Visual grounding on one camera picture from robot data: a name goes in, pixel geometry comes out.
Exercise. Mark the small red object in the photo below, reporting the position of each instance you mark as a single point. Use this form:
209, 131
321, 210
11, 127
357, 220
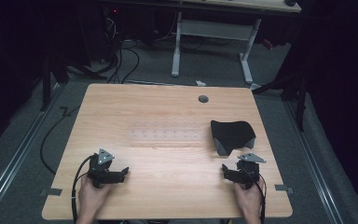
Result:
268, 44

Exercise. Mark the black metal stand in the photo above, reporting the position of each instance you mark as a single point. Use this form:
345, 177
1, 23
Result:
46, 84
300, 102

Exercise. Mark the clear plastic strip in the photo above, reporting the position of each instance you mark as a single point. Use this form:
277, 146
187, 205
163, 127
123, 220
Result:
164, 135

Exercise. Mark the white paper scrap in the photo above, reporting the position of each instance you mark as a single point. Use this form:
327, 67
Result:
200, 83

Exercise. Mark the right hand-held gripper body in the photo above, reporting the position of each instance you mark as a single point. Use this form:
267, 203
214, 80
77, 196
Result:
247, 174

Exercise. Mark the round grey table grommet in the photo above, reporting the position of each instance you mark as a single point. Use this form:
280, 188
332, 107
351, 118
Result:
203, 99

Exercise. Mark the black cloth with grey lining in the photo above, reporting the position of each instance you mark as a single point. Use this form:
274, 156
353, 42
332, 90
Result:
231, 133

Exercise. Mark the person's left hand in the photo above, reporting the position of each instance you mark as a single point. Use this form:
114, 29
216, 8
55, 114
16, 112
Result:
90, 196

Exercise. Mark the grey tape piece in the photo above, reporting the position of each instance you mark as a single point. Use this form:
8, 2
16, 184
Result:
51, 192
283, 188

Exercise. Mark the metal floor rail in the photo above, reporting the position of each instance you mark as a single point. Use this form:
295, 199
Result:
315, 161
11, 174

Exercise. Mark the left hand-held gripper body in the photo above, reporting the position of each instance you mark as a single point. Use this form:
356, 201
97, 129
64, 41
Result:
101, 174

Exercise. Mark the person's right hand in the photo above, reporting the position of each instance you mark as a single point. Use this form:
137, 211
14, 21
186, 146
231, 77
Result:
251, 199

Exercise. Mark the white metal frame desk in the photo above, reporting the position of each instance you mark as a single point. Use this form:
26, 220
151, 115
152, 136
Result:
214, 29

